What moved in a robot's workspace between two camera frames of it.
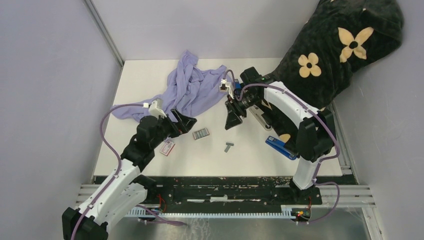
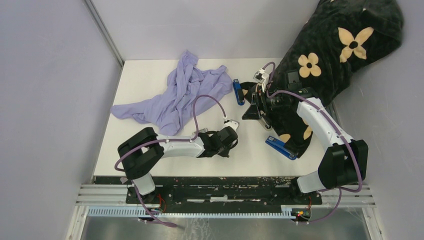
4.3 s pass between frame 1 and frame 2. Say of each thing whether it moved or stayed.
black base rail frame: stayed
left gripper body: moved
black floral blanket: stayed
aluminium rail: stayed
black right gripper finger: moved
